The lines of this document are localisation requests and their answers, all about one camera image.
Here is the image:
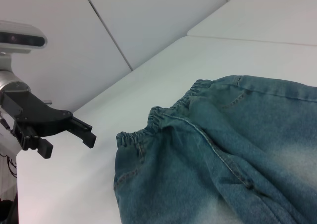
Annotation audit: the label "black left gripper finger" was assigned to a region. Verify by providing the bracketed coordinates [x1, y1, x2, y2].
[66, 116, 98, 149]
[36, 137, 54, 160]

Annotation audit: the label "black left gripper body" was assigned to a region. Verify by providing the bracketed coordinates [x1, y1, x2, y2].
[0, 90, 74, 151]

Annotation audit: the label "blue denim shorts with embroidery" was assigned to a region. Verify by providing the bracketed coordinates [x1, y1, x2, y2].
[113, 75, 317, 224]

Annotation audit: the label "dark robot base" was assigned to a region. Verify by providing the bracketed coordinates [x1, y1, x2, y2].
[0, 198, 19, 224]

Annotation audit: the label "thin black cable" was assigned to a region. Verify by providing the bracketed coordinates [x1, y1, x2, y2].
[0, 154, 18, 178]

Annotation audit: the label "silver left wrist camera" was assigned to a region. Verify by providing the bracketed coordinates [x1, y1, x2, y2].
[0, 20, 48, 72]

